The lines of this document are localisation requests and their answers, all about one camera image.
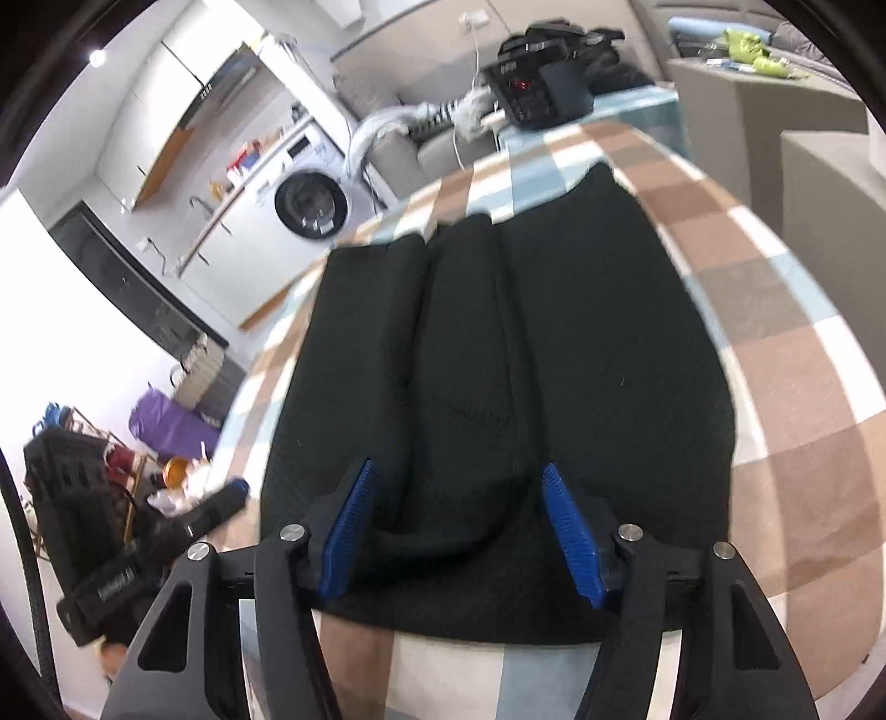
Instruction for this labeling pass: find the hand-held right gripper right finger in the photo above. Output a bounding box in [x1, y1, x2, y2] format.
[540, 462, 822, 720]

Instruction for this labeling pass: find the brown blue checked tablecloth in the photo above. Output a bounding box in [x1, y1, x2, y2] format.
[208, 121, 886, 720]

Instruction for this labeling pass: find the purple bag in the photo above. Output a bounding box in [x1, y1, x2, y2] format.
[131, 389, 224, 462]

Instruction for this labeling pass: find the white washing machine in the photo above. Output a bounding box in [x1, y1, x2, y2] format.
[242, 117, 379, 245]

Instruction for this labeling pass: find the small grey sofa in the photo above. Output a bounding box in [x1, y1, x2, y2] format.
[332, 65, 514, 203]

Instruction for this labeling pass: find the black glass door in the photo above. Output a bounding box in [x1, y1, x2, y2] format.
[51, 200, 231, 362]

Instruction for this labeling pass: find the black knit garment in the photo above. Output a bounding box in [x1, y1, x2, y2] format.
[261, 162, 736, 645]

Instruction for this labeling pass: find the black range hood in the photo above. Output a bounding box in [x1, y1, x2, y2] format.
[176, 48, 262, 134]

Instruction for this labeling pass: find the light blue pillow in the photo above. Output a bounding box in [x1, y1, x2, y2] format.
[668, 15, 729, 37]

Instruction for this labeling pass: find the houndstooth cloth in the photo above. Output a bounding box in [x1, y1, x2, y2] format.
[415, 97, 466, 130]

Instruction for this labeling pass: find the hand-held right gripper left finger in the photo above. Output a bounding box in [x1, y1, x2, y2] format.
[102, 457, 379, 720]

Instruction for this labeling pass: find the white kitchen counter cabinet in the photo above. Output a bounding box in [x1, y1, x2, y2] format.
[176, 173, 314, 331]

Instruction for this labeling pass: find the person's left hand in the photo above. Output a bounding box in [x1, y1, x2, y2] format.
[99, 640, 132, 686]

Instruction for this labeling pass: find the green plush toy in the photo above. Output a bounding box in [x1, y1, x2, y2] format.
[720, 28, 788, 79]

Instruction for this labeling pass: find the crumpled white cloth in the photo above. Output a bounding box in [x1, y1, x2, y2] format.
[453, 86, 501, 137]

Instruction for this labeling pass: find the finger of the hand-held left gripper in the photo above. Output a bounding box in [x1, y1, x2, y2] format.
[177, 479, 250, 537]

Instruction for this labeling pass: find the teal checked cloth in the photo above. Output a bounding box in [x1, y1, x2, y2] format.
[498, 86, 684, 158]

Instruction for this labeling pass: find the grey white garment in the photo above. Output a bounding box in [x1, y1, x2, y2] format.
[348, 104, 444, 182]

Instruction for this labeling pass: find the large grey sofa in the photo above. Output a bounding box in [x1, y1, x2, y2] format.
[630, 0, 833, 79]

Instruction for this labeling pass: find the grey ribbed basket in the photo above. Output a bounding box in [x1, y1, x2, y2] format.
[173, 332, 245, 425]

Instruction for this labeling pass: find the tall grey cabinet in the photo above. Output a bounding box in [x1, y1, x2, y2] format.
[779, 128, 886, 307]

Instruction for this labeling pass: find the low grey cabinet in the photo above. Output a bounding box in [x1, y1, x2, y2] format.
[664, 55, 874, 217]

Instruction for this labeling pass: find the pile of black clothes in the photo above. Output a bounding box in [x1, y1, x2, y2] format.
[574, 28, 660, 96]

